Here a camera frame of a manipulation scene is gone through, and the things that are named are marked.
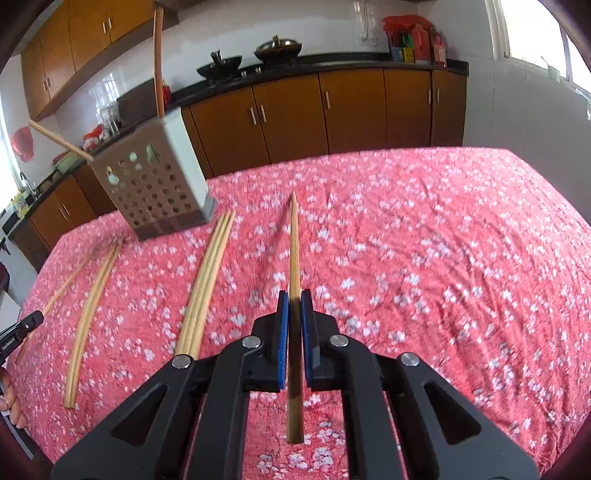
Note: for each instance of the wooden chopstick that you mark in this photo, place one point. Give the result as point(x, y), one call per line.
point(213, 277)
point(294, 258)
point(60, 141)
point(64, 288)
point(85, 323)
point(158, 69)
point(91, 323)
point(207, 277)
point(202, 277)

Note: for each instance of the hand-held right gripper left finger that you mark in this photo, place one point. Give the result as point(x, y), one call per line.
point(282, 337)

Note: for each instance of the white wall socket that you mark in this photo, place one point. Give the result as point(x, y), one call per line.
point(369, 41)

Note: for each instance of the brown wooden base cabinets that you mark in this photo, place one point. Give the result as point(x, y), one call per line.
point(286, 115)

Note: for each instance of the person's left hand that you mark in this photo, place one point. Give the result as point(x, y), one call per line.
point(11, 397)

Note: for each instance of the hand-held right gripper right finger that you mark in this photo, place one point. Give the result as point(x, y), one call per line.
point(305, 337)

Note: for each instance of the metal sink faucet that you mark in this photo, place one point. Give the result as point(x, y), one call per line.
point(27, 182)

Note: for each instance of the window above sink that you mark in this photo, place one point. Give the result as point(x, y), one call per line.
point(5, 152)

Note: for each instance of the red plastic bag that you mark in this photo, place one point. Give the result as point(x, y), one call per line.
point(399, 23)

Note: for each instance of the dark wooden cutting board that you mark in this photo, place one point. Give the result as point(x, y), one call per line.
point(138, 99)

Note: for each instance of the red packet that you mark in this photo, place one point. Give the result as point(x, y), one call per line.
point(438, 46)

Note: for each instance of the small white jar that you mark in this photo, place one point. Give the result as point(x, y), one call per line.
point(552, 72)

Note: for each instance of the grey perforated chopstick holder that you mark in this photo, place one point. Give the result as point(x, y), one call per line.
point(152, 194)

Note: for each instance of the black stone countertop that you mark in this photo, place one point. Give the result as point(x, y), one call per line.
point(346, 61)

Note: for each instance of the steel and glass jars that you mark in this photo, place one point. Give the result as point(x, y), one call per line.
point(110, 115)

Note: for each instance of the small red bottle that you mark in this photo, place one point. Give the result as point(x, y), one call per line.
point(167, 92)

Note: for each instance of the red floral tablecloth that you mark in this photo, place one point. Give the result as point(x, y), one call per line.
point(415, 277)

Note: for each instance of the black gas hob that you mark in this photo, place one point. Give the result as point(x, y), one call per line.
point(251, 71)

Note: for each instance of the large side window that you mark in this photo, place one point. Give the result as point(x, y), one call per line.
point(531, 27)

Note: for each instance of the green basin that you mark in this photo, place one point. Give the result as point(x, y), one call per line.
point(69, 161)

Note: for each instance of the brown wooden wall cabinets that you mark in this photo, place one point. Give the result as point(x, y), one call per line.
point(69, 50)

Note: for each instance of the yellow dish soap bottle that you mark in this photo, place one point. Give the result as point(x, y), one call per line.
point(19, 201)

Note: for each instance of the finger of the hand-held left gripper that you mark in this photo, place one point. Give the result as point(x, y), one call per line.
point(23, 325)

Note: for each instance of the red wall decoration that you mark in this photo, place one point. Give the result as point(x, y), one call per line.
point(23, 143)

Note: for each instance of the dark wok with lid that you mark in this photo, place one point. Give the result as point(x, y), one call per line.
point(278, 48)

